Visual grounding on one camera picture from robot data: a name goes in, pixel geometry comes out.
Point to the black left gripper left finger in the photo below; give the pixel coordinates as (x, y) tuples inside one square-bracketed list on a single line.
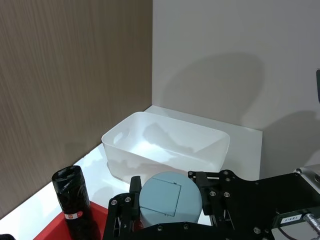
[(135, 192)]

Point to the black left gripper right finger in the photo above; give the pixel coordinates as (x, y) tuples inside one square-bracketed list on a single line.
[(215, 190)]

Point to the blue-grey round lidded canister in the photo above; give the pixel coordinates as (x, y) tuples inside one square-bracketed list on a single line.
[(170, 200)]

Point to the translucent white plastic bin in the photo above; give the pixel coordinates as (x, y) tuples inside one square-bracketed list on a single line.
[(160, 147)]

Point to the black garbage bag roll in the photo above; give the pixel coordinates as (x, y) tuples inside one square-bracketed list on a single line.
[(75, 197)]

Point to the red plastic bin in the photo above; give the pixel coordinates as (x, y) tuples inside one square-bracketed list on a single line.
[(53, 226)]

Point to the small black object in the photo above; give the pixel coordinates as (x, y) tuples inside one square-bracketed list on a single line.
[(5, 237)]

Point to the dark grey object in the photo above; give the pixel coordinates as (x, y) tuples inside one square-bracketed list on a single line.
[(318, 85)]

